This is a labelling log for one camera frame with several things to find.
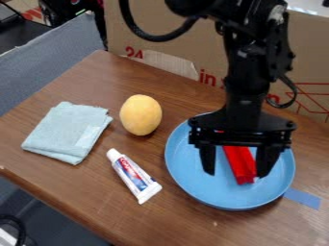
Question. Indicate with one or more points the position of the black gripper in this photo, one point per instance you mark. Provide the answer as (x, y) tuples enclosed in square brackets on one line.
[(241, 124)]

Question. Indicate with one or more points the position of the red star-shaped bar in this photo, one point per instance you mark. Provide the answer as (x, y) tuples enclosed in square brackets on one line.
[(242, 164)]

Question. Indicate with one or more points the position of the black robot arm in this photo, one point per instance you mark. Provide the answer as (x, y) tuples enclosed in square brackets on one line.
[(253, 26)]

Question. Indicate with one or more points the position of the blue plate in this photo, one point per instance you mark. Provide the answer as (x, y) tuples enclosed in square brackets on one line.
[(218, 190)]

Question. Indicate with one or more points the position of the blue tape strip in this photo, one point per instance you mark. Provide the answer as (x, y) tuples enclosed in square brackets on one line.
[(303, 198)]

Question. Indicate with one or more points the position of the white toothpaste tube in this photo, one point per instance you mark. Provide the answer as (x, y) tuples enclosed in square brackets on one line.
[(142, 185)]

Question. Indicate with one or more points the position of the yellow round fruit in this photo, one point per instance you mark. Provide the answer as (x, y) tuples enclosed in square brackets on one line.
[(141, 114)]

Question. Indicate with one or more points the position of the brown cardboard box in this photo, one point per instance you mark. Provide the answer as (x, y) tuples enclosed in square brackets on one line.
[(196, 54)]

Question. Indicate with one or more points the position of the light blue folded cloth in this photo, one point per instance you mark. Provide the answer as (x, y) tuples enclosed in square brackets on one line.
[(67, 132)]

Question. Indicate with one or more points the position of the grey fabric partition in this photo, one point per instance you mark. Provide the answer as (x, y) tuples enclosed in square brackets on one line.
[(30, 66)]

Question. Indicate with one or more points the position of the black device in background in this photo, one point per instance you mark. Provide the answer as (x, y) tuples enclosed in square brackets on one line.
[(59, 11)]

